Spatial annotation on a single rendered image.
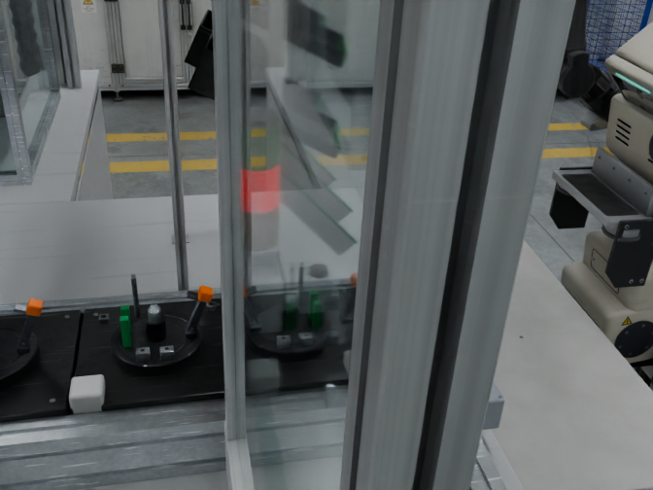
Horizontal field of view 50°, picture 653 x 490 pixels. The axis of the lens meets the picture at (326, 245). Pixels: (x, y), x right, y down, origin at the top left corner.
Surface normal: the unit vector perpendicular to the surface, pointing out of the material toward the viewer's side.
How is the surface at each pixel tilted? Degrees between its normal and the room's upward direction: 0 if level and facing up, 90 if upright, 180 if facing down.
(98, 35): 90
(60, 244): 0
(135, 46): 90
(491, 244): 90
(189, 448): 90
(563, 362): 0
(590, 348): 0
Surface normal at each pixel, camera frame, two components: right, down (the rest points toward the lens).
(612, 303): -0.09, -0.85
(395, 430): 0.21, 0.50
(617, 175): -0.98, 0.05
